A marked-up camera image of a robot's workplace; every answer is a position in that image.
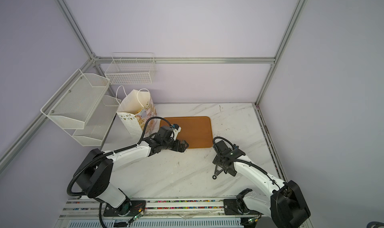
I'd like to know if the cartoon animal paper gift bag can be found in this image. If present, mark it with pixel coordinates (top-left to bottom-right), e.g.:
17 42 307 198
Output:
115 88 157 137

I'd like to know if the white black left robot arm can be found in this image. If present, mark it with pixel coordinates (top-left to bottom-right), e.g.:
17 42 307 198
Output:
67 125 189 216

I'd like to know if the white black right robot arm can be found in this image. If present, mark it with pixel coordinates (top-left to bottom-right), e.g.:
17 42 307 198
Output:
213 137 311 228

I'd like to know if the brown rectangular tray mat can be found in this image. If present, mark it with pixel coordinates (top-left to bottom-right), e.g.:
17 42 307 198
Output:
165 116 213 149

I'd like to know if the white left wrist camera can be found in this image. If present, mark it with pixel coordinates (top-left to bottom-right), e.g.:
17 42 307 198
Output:
171 124 181 140

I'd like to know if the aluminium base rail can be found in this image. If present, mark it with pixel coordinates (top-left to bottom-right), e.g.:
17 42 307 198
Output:
53 196 313 228

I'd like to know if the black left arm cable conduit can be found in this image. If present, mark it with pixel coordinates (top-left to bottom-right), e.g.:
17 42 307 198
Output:
66 116 174 197

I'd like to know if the white mesh wall shelf lower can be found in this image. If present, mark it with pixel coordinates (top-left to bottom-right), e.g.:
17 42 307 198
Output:
72 95 120 147

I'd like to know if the white mesh wall shelf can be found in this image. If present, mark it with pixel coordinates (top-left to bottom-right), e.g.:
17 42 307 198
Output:
72 95 120 147
41 69 110 130

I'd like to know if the white wire wall basket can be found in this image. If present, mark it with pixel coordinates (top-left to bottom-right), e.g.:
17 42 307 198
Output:
105 52 157 85

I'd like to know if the white mesh wall shelf upper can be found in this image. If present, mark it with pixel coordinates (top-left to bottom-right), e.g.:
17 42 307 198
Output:
41 69 110 130

